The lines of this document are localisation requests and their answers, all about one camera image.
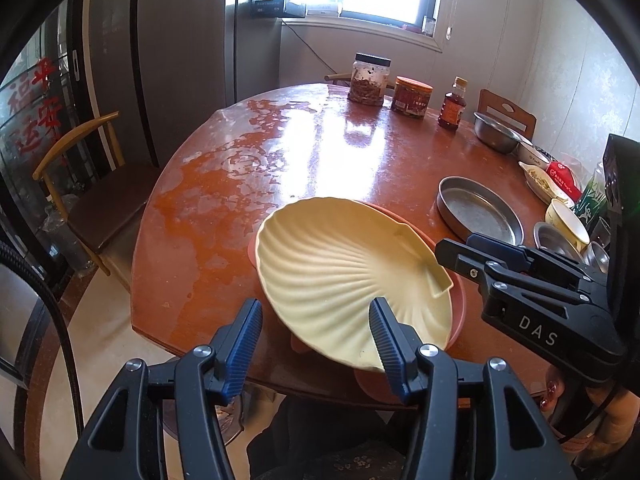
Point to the white oval dish with food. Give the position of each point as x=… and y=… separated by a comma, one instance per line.
x=537, y=177

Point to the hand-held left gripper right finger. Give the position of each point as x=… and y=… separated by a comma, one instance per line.
x=389, y=347

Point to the cream shell-shaped plate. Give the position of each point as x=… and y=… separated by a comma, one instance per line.
x=340, y=270

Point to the glass door with red decals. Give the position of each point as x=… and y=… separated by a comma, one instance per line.
x=30, y=110

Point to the wooden armchair with brown seat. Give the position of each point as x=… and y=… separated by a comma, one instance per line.
x=110, y=200

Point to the wooden chair with cut-out back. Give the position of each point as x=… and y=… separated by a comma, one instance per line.
x=487, y=102

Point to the wooden chair backrest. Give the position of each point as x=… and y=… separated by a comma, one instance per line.
x=337, y=78

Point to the shallow steel bowl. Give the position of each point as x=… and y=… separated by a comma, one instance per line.
x=552, y=240

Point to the small clear jar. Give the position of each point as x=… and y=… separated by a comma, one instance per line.
x=428, y=26

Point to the brown sauce bottle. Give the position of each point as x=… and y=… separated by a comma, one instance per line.
x=452, y=110

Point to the green label plastic bottle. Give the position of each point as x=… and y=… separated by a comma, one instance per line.
x=590, y=200

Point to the red tissue packet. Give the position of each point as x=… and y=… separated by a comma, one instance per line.
x=562, y=177

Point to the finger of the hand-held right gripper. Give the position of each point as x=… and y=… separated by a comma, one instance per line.
x=500, y=250
x=457, y=257

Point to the clear plastic cup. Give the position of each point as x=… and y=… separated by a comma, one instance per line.
x=600, y=232

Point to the deep steel bowl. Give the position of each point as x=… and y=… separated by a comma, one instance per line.
x=495, y=132

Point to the white printed bowl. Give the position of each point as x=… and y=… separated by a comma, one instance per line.
x=532, y=157

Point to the round steel pan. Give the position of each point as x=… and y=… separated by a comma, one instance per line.
x=475, y=210

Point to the pink plate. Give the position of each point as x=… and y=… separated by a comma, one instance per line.
x=458, y=310

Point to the grey refrigerator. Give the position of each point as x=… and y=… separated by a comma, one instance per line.
x=175, y=60

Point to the white wall plug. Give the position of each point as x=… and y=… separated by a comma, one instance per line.
x=448, y=34

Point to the person's right hand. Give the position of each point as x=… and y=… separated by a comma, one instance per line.
x=620, y=420

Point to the red-lid jar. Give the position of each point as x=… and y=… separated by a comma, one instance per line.
x=411, y=100

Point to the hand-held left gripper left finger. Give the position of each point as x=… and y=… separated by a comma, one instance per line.
x=245, y=342

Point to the black-lid clear jar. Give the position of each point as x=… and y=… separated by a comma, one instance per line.
x=369, y=82

